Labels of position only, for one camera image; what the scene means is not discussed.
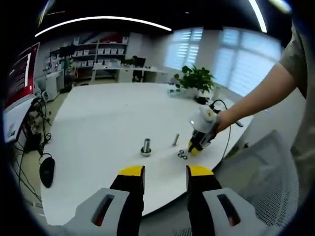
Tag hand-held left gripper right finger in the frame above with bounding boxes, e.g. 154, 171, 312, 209
186, 165, 276, 236

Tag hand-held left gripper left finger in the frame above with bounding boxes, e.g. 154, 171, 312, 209
61, 165, 146, 236

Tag large steel threaded stud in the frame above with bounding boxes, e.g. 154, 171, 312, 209
140, 138, 152, 157

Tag potted green plant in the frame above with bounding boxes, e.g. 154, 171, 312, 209
173, 65, 215, 99

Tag window blinds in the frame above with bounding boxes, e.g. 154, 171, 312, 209
167, 28, 284, 96

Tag grey mesh office chair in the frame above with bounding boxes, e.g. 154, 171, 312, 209
216, 129, 301, 229

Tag long white counter desk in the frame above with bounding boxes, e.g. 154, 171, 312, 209
92, 65, 169, 83

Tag black computer mouse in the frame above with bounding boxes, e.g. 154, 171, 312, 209
39, 156, 55, 189

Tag black office chair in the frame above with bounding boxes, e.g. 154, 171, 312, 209
131, 56, 147, 82

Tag person's grey shirt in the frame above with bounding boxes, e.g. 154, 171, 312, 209
278, 22, 315, 177

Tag shelf unit with white bins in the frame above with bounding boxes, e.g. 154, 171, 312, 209
49, 36, 130, 68

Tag white cabinet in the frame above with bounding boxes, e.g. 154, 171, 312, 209
45, 71, 66, 101

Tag curved ceiling light strip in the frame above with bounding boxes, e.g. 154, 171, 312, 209
34, 16, 172, 38

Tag red screen monitor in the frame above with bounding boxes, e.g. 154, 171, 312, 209
3, 42, 40, 111

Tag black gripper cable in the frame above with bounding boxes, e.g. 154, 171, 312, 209
208, 99, 244, 159

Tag tangle of black cables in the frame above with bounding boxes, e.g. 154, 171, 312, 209
9, 97, 54, 202

